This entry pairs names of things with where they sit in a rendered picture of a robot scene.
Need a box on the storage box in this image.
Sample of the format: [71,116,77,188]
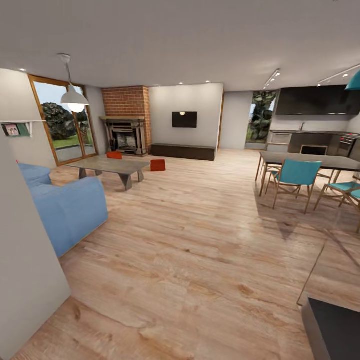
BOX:
[105,151,123,160]
[150,159,166,172]

